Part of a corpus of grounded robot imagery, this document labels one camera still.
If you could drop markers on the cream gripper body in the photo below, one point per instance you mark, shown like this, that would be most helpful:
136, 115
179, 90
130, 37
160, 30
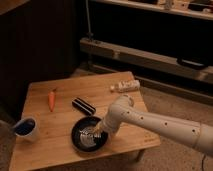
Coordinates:
98, 128

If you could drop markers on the black ceramic bowl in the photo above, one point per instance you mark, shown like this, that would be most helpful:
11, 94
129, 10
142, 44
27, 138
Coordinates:
83, 138

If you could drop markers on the black rectangular box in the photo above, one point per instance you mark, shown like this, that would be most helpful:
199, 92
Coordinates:
83, 106

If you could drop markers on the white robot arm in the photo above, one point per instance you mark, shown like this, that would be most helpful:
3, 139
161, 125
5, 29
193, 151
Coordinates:
192, 134

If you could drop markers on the wooden table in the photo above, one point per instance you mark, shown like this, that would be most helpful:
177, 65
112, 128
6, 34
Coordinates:
54, 146

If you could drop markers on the white plastic bottle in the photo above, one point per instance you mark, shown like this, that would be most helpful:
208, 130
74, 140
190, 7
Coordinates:
125, 86

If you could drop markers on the orange toy carrot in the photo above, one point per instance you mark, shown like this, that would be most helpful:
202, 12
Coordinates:
51, 99

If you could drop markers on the white and blue mug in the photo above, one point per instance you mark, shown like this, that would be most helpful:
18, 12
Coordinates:
27, 128

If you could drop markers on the wooden shelf unit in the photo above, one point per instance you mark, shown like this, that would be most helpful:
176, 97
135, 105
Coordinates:
151, 34

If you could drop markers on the metal pole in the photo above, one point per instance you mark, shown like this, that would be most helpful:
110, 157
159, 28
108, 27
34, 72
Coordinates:
90, 34

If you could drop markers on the black handle on shelf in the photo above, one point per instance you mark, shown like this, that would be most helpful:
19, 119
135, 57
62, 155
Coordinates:
190, 64

